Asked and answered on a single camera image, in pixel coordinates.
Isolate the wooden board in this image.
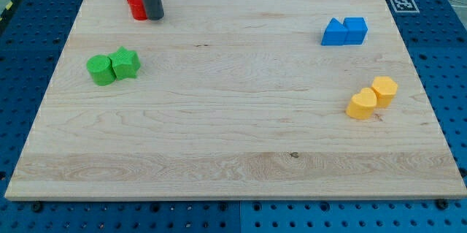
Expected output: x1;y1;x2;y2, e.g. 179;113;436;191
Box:
5;0;466;202

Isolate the green star block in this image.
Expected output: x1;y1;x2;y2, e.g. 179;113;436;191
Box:
109;47;141;80

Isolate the blue triangle block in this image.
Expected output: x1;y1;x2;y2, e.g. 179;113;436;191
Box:
321;18;348;45

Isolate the yellow heart block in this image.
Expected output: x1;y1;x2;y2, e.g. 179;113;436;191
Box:
345;88;377;120

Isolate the green cylinder block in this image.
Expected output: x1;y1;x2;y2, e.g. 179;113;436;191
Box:
86;55;116;86

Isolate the blue cube block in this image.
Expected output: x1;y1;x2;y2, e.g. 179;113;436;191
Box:
344;17;368;45

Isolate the red block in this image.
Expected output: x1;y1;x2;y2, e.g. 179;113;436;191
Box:
127;0;147;20

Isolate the yellow hexagon block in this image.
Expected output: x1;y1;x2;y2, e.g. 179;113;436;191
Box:
371;76;398;108

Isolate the white fiducial marker tag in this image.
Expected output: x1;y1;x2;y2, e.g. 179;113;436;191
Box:
389;0;420;13

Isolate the black bolt left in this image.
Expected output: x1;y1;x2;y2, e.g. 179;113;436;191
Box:
31;201;43;213

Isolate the black bolt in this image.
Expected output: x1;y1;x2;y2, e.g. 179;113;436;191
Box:
31;201;43;213
435;199;449;210

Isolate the black bolt right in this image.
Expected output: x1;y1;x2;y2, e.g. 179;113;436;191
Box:
435;199;449;210

